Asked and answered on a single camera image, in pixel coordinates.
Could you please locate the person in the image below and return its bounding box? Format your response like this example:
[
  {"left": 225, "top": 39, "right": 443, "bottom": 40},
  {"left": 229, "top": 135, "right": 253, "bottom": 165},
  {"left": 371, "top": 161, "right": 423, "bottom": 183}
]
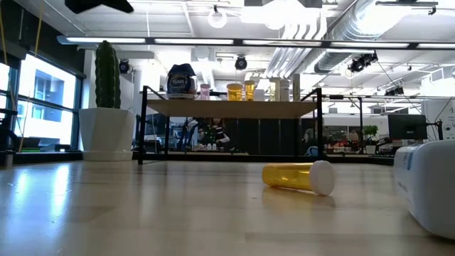
[
  {"left": 197, "top": 117, "right": 231, "bottom": 151},
  {"left": 302, "top": 127, "right": 321, "bottom": 154}
]

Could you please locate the small green potted plant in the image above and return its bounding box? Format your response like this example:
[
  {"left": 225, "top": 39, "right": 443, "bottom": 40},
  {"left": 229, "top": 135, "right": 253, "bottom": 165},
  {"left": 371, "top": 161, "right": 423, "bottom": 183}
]
[{"left": 362, "top": 124, "right": 380, "bottom": 154}]

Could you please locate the black track spotlight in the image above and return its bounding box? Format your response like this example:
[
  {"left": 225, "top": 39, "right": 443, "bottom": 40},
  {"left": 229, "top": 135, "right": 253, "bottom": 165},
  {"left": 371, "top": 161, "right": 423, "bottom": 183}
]
[
  {"left": 347, "top": 52, "right": 379, "bottom": 74},
  {"left": 385, "top": 85, "right": 405, "bottom": 97}
]

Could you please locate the wooden shelf black frame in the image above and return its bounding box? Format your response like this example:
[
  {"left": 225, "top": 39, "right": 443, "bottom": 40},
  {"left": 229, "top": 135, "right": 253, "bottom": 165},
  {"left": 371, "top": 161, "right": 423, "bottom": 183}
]
[{"left": 137, "top": 85, "right": 324, "bottom": 165}]

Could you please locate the silver ventilation duct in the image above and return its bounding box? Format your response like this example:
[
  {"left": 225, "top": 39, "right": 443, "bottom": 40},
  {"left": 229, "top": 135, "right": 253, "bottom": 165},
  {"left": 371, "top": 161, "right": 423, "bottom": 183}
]
[{"left": 314, "top": 0, "right": 397, "bottom": 74}]

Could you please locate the white planter pot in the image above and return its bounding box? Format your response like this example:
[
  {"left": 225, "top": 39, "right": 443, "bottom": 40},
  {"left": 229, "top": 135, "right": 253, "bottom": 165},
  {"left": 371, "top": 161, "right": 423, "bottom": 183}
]
[{"left": 77, "top": 107, "right": 137, "bottom": 162}]

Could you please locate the black computer monitor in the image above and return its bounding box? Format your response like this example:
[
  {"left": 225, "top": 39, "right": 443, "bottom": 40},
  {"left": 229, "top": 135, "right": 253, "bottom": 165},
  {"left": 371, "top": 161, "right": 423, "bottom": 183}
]
[{"left": 387, "top": 113, "right": 429, "bottom": 141}]

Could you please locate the black ceiling rail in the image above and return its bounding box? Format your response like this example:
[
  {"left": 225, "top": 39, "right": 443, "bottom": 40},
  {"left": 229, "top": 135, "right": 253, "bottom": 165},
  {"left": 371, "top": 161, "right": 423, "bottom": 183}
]
[{"left": 375, "top": 0, "right": 439, "bottom": 16}]

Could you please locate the green cactus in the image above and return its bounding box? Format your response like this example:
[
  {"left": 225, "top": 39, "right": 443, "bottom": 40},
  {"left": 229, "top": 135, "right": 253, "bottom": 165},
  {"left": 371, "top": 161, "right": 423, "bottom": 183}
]
[{"left": 94, "top": 39, "right": 122, "bottom": 110}]

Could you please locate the wide amber bottle white cap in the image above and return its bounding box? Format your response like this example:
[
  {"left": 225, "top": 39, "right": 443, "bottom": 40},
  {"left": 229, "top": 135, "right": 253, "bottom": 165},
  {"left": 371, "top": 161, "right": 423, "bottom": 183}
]
[{"left": 226, "top": 82, "right": 244, "bottom": 102}]

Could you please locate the long overhead light bar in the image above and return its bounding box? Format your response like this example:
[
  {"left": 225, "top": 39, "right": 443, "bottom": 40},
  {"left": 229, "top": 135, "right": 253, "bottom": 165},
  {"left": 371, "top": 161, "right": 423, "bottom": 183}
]
[{"left": 56, "top": 34, "right": 455, "bottom": 50}]

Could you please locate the orange vial white cap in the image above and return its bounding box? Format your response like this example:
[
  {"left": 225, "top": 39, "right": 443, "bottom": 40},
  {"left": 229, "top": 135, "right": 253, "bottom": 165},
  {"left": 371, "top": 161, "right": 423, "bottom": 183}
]
[{"left": 243, "top": 80, "right": 256, "bottom": 102}]

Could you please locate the window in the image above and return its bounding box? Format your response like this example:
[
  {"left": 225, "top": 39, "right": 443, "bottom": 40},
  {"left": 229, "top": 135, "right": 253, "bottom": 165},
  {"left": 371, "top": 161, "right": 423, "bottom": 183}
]
[{"left": 0, "top": 53, "right": 85, "bottom": 150}]

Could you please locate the white bottle grey label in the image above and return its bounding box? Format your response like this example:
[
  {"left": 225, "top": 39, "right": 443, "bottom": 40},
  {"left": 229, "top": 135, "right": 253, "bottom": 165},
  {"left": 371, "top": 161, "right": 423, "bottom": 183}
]
[{"left": 279, "top": 78, "right": 291, "bottom": 102}]

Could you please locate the white ring ceiling lamp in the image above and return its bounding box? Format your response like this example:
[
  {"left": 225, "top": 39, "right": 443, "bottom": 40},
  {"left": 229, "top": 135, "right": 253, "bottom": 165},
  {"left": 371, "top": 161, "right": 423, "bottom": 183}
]
[{"left": 207, "top": 9, "right": 228, "bottom": 30}]

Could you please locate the white bottle blue label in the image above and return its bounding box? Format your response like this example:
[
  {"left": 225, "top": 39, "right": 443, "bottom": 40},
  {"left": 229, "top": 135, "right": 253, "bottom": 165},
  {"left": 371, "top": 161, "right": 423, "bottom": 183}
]
[{"left": 393, "top": 139, "right": 455, "bottom": 241}]

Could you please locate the tall thin vial white cap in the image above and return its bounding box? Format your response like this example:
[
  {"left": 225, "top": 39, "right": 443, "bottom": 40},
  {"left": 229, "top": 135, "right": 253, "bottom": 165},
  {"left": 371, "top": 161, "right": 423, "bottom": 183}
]
[{"left": 291, "top": 73, "right": 301, "bottom": 102}]

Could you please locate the amber vial white cap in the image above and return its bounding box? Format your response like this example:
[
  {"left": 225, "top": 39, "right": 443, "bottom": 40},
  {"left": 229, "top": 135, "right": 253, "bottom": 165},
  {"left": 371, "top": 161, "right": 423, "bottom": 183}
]
[{"left": 262, "top": 159, "right": 336, "bottom": 197}]

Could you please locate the black aluminium table frame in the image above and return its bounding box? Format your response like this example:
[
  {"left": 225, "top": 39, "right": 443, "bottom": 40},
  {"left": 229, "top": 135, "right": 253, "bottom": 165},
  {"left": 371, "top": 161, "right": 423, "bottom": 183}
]
[{"left": 14, "top": 151, "right": 394, "bottom": 165}]

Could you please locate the Tums bottle blue cap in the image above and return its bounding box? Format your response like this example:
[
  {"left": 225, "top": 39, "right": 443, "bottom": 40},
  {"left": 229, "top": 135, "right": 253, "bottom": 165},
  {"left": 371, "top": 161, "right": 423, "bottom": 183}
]
[{"left": 166, "top": 63, "right": 198, "bottom": 100}]

